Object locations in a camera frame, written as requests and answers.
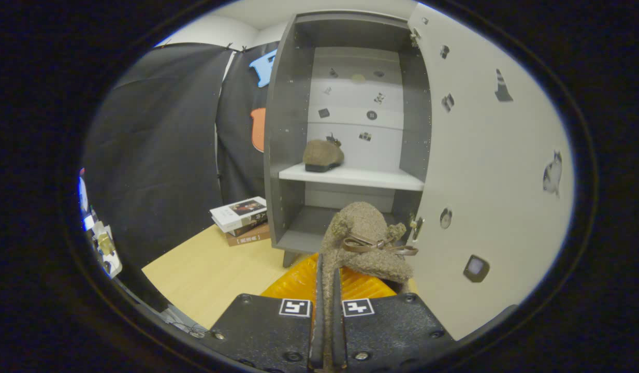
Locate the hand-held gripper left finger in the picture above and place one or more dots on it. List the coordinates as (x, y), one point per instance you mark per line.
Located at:
(262, 331)

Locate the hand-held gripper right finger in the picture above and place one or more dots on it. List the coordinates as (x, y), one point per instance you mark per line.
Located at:
(392, 331)

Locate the brown fuzzy shoe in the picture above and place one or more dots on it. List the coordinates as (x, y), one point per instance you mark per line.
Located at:
(363, 228)
(323, 154)

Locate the grey shoe cabinet door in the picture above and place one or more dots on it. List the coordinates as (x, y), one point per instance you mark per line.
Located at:
(485, 181)

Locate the grey shoe cabinet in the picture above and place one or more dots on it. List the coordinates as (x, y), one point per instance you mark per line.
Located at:
(288, 103)

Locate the brown book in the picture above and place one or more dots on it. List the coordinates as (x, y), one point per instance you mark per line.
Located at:
(247, 238)

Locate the colourful clutter pile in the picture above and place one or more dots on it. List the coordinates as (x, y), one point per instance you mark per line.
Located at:
(102, 243)

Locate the black backdrop cloth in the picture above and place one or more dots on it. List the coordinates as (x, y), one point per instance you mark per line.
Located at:
(159, 155)

